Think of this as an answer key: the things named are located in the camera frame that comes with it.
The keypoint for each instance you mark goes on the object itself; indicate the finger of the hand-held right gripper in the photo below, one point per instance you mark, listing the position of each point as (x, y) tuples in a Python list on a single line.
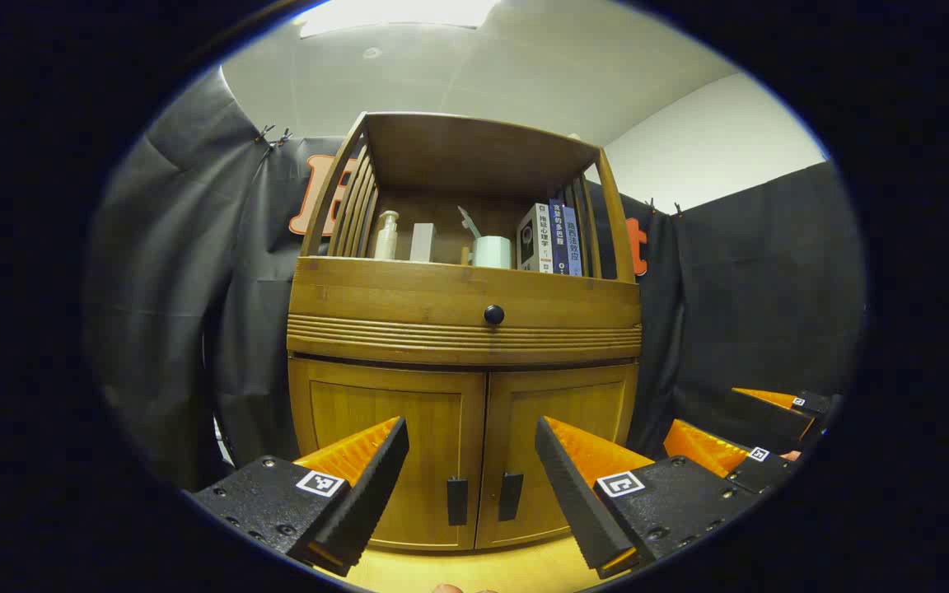
[(771, 420), (763, 475)]

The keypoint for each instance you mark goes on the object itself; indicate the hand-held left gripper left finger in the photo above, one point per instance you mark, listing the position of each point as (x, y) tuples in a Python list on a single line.
[(376, 486)]

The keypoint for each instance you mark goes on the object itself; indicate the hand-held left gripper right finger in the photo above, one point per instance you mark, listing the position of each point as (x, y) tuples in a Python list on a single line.
[(573, 502)]

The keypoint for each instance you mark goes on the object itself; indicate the wooden cabinet door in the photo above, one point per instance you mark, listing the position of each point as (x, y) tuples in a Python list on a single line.
[(557, 395), (376, 395)]

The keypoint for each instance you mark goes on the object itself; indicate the wooden double-door shoe cabinet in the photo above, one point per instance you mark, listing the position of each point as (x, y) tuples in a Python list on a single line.
[(474, 156)]

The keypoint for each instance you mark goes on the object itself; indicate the ribbed wooden drawer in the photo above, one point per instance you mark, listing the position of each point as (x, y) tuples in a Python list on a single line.
[(376, 301)]

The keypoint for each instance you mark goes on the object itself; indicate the black round drawer knob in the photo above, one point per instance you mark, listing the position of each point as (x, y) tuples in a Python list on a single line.
[(494, 315)]

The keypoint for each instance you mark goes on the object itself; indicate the cream pump bottle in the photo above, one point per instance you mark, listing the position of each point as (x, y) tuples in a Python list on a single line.
[(386, 240)]

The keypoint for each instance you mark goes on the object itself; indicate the small white box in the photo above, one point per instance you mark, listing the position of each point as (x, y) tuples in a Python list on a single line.
[(422, 243)]

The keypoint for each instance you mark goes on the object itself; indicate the light blue book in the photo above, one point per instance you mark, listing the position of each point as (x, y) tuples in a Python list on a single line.
[(574, 243)]

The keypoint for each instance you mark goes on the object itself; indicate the pale green cup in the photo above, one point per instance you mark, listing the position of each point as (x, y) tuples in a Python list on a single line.
[(493, 253)]

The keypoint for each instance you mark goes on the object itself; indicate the white book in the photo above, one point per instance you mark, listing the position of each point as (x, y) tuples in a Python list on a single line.
[(534, 240)]

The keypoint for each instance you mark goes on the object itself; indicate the dark blue book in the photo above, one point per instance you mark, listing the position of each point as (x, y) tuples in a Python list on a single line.
[(558, 235)]

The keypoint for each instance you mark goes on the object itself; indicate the white toothbrush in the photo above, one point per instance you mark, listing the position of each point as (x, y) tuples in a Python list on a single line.
[(469, 222)]

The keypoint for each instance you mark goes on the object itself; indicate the black backdrop cloth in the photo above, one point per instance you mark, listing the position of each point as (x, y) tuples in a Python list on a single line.
[(170, 288)]

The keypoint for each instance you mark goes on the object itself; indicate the ceiling light panel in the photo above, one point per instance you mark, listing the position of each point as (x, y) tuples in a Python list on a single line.
[(392, 12)]

